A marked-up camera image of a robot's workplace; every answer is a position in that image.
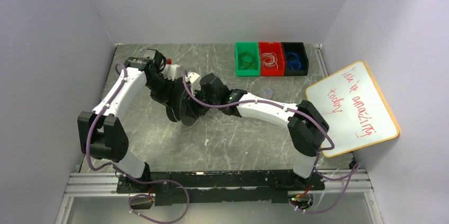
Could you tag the black cable spool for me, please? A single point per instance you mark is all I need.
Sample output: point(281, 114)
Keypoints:
point(182, 108)

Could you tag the black plastic bin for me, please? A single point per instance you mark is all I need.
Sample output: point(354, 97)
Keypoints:
point(296, 59)

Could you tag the aluminium extrusion frame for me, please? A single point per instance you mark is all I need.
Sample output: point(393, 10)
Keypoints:
point(106, 184)

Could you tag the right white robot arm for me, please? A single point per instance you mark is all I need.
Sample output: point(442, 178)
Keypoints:
point(306, 126)

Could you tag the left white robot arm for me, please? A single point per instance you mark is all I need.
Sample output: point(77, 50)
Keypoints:
point(103, 139)

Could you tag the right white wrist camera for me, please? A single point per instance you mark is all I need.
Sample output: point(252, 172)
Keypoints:
point(193, 79)

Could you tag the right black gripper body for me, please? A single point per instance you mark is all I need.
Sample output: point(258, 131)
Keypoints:
point(196, 103)

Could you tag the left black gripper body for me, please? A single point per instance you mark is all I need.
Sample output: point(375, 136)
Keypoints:
point(165, 97)

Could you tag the green plastic bin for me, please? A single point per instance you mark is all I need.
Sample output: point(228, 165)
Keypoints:
point(247, 59)

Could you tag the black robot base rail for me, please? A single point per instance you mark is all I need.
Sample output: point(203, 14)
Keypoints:
point(276, 186)

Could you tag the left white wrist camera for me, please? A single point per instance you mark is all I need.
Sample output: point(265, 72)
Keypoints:
point(171, 70)

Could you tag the red plastic bin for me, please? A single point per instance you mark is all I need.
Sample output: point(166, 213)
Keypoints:
point(272, 59)

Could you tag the clear round plastic container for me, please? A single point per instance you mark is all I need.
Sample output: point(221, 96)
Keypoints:
point(266, 93)

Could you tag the whiteboard with wooden frame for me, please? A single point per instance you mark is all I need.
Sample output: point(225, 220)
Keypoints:
point(354, 108)

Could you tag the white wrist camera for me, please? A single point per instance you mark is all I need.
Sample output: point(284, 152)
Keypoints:
point(193, 79)
point(171, 70)

